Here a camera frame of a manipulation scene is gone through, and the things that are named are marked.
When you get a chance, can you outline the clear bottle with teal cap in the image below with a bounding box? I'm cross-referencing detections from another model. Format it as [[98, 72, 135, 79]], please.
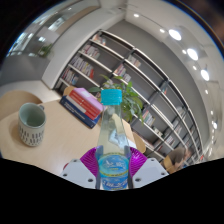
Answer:
[[95, 88, 131, 192]]

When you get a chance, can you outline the patterned white ceramic mug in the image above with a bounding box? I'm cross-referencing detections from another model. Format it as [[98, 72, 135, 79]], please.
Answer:
[[17, 102, 47, 148]]

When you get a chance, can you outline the group of ceiling lights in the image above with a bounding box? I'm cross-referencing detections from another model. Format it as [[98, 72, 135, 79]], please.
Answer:
[[132, 12, 220, 134]]

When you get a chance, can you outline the green potted plant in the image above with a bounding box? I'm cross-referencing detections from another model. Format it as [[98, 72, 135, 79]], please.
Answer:
[[88, 74, 145, 126]]

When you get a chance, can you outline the pink book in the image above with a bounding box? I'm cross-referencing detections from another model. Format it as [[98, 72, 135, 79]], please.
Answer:
[[72, 87, 105, 114]]

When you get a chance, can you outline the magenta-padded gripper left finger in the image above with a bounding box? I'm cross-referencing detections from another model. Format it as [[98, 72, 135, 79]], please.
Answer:
[[59, 146, 101, 190]]

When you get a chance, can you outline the thick dark blue book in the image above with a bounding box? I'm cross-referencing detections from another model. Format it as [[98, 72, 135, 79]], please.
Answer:
[[59, 95, 101, 130]]

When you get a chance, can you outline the red book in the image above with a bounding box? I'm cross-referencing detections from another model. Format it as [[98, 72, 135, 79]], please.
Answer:
[[66, 94, 100, 120], [69, 90, 102, 117]]

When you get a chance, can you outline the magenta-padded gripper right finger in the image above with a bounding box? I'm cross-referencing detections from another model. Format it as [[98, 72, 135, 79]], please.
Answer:
[[126, 146, 169, 190]]

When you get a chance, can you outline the grey bookshelf unit with books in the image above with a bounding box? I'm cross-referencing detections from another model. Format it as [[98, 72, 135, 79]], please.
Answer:
[[53, 29, 205, 166]]

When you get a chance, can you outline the small green floor plant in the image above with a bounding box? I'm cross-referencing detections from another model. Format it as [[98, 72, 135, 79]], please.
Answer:
[[37, 43, 54, 58]]

